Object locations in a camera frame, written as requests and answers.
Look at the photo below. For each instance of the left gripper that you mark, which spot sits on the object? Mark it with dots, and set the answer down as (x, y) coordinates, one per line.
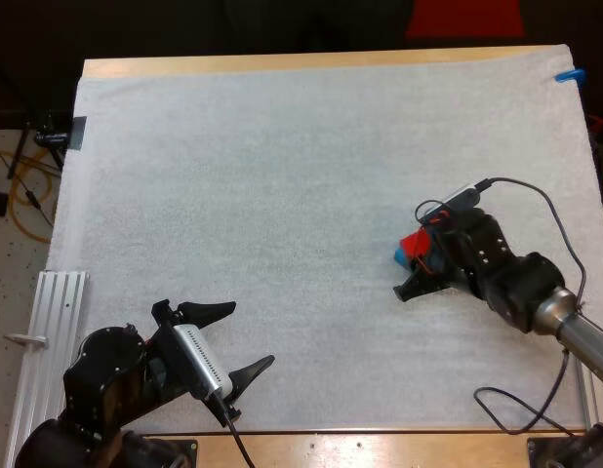
(167, 363)

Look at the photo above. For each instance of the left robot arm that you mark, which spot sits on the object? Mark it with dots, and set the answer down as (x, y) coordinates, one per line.
(106, 370)

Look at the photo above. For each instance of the blue clip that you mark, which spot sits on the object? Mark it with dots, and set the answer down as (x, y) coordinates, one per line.
(570, 76)

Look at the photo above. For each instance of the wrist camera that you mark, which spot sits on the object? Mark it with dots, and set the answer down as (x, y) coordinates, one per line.
(460, 197)
(201, 358)

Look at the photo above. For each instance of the dark clamp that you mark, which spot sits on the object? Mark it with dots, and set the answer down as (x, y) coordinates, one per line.
(52, 138)

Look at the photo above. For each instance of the ribbed aluminium rail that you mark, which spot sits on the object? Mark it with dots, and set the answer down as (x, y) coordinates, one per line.
(52, 312)
(590, 400)

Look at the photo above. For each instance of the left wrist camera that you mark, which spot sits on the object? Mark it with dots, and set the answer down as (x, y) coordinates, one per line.
(201, 358)

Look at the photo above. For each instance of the blue cube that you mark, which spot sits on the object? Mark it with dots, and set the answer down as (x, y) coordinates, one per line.
(400, 257)

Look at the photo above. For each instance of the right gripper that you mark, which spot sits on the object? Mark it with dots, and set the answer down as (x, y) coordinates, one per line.
(477, 244)

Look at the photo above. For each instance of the small silver bracket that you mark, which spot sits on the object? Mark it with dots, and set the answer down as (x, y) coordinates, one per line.
(26, 339)

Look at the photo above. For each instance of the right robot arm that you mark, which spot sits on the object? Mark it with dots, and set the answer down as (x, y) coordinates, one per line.
(526, 287)

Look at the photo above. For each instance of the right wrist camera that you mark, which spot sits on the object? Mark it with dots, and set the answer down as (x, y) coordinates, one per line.
(460, 197)

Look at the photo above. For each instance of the red cube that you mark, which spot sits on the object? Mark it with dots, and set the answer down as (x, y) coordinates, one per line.
(413, 244)

